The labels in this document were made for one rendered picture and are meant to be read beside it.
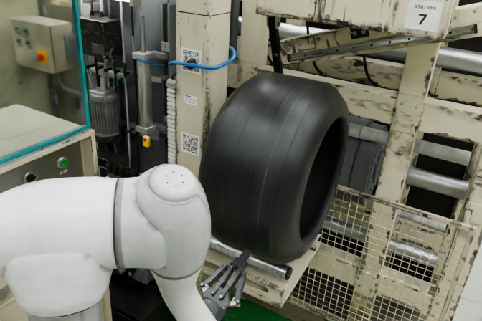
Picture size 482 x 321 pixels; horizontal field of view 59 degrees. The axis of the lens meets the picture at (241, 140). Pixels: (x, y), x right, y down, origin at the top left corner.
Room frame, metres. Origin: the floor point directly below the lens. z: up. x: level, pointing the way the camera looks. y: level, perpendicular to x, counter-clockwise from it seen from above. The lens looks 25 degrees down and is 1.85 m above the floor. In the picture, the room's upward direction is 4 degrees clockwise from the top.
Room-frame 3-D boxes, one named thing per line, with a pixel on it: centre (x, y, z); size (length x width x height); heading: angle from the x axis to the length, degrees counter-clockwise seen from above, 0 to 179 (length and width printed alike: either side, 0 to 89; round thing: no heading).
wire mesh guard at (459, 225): (1.45, -0.45, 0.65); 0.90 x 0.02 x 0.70; 62
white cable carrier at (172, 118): (1.38, 0.23, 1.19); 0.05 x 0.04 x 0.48; 152
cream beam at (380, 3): (1.47, -0.34, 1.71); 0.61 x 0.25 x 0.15; 62
